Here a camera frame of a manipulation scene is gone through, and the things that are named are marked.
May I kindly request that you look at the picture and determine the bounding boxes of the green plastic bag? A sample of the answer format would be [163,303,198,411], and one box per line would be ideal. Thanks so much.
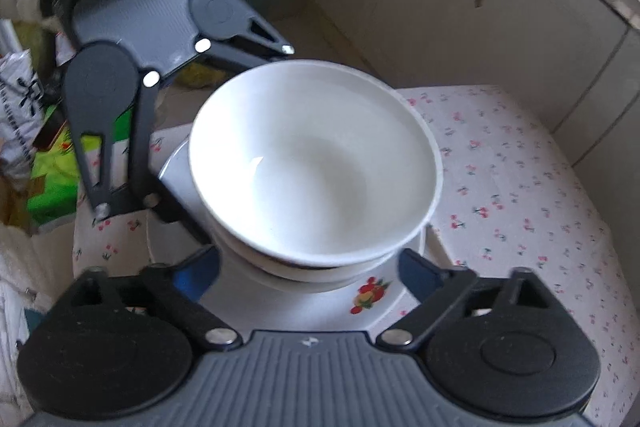
[27,106,137,228]

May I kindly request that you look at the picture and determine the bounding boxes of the cherry pattern tablecloth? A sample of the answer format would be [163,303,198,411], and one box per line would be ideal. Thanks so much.
[71,83,640,427]

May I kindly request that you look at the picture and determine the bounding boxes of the white plate fruit print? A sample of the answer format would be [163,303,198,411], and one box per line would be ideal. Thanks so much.
[146,140,418,340]

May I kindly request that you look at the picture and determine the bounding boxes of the white bowl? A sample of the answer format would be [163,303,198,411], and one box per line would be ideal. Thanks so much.
[188,60,444,268]

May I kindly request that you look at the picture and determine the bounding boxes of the white bowl floral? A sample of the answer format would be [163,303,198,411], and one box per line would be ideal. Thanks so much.
[224,254,386,294]
[214,116,442,283]

